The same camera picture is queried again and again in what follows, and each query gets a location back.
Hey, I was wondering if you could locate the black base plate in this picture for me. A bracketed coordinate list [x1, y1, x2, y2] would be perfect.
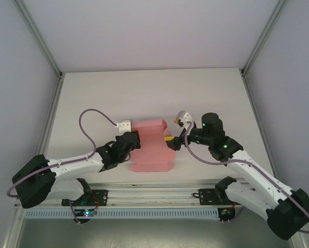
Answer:
[61, 190, 108, 207]
[195, 188, 237, 206]

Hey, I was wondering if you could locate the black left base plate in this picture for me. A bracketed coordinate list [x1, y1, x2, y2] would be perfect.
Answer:
[61, 190, 108, 207]

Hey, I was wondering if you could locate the pink paper box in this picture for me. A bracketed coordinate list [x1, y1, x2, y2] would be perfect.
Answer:
[129, 119, 176, 173]

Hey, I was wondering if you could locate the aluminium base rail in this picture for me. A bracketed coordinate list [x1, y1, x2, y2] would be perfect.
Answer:
[88, 182, 245, 207]

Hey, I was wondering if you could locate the left base circuit board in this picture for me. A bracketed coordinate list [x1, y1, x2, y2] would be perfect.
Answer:
[75, 209, 98, 218]

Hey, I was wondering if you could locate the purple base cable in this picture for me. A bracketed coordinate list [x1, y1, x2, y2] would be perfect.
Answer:
[231, 206, 245, 223]
[69, 198, 83, 225]

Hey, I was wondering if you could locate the white slotted cable duct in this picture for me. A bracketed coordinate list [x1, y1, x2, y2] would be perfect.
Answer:
[24, 208, 219, 220]

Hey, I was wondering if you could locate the aluminium frame post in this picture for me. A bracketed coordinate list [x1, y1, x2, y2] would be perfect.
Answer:
[13, 0, 65, 80]
[241, 0, 291, 77]

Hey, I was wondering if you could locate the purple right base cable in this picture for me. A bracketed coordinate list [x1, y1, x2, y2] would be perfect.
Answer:
[231, 206, 245, 223]

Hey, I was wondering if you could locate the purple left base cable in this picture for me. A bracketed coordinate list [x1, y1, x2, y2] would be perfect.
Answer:
[69, 198, 83, 225]

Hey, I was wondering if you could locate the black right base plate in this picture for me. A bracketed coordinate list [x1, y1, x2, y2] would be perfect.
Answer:
[195, 188, 237, 206]

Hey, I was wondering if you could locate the aluminium table side beam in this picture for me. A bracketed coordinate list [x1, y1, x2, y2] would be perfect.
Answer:
[3, 73, 65, 248]
[241, 74, 309, 248]

